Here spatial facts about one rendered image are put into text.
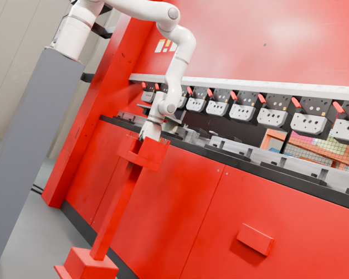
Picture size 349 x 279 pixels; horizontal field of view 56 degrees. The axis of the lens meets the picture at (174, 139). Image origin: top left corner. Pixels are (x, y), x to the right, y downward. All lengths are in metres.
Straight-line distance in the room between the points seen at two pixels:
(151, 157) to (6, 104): 4.37
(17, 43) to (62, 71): 4.28
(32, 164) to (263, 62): 1.29
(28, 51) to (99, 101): 3.14
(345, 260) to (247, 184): 0.49
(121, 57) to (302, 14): 1.61
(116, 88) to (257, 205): 1.87
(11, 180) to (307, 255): 1.26
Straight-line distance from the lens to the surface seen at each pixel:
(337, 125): 1.51
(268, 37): 1.98
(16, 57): 5.87
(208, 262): 1.57
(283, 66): 1.81
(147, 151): 1.68
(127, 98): 3.01
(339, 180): 1.45
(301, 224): 1.34
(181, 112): 2.24
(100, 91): 2.90
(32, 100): 1.61
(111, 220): 1.79
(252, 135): 2.44
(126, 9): 1.77
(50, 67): 1.62
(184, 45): 1.77
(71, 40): 1.68
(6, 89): 5.85
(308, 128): 1.56
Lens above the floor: 0.75
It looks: 3 degrees up
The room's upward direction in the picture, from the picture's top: 23 degrees clockwise
